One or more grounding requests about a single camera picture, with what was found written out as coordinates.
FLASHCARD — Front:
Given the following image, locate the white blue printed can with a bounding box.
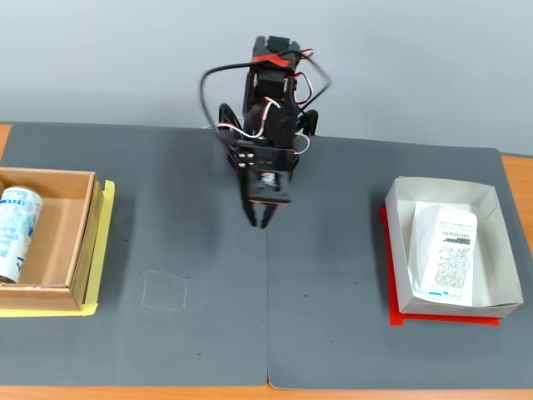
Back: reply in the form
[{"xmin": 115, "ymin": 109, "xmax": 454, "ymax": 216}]
[{"xmin": 0, "ymin": 186, "xmax": 44, "ymax": 286}]

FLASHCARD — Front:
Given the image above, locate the brown cardboard box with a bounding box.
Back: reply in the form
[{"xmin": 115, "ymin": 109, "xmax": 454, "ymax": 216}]
[{"xmin": 0, "ymin": 167, "xmax": 105, "ymax": 312}]

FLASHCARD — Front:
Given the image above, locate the red paper sheet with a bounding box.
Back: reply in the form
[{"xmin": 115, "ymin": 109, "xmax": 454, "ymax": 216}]
[{"xmin": 378, "ymin": 207, "xmax": 501, "ymax": 329}]

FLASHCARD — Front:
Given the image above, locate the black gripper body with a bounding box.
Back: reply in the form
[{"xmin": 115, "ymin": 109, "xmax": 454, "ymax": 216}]
[{"xmin": 234, "ymin": 104, "xmax": 300, "ymax": 177}]

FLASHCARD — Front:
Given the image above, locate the white cardboard box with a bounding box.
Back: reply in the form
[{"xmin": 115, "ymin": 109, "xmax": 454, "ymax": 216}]
[{"xmin": 383, "ymin": 176, "xmax": 525, "ymax": 319}]

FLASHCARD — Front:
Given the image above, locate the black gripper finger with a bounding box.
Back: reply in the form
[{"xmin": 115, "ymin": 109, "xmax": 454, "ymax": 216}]
[
  {"xmin": 240, "ymin": 195, "xmax": 262, "ymax": 228},
  {"xmin": 259, "ymin": 202, "xmax": 281, "ymax": 230}
]

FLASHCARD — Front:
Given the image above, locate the grey mat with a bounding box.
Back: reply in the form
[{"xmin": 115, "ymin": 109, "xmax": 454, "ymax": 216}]
[
  {"xmin": 265, "ymin": 136, "xmax": 533, "ymax": 391},
  {"xmin": 0, "ymin": 123, "xmax": 270, "ymax": 388}
]

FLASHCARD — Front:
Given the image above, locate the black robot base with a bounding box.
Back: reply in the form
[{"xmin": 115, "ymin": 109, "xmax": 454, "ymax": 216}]
[{"xmin": 217, "ymin": 102, "xmax": 322, "ymax": 166}]

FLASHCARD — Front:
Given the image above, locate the red white black servo wire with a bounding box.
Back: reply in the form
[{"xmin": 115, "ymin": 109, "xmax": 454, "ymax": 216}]
[
  {"xmin": 216, "ymin": 96, "xmax": 285, "ymax": 139},
  {"xmin": 286, "ymin": 48, "xmax": 318, "ymax": 156}
]

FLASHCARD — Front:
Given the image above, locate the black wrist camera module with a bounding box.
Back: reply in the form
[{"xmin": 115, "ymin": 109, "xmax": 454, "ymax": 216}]
[{"xmin": 244, "ymin": 169, "xmax": 293, "ymax": 206}]

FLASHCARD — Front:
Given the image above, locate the yellow paper sheet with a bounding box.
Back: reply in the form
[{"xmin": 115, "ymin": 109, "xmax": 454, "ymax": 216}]
[{"xmin": 0, "ymin": 179, "xmax": 117, "ymax": 319}]

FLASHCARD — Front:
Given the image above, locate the white printed packet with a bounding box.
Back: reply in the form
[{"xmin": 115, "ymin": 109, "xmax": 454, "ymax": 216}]
[{"xmin": 406, "ymin": 202, "xmax": 479, "ymax": 308}]

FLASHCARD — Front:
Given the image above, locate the red tape band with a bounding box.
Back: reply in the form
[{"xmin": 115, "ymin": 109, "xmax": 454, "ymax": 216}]
[{"xmin": 251, "ymin": 53, "xmax": 291, "ymax": 68}]

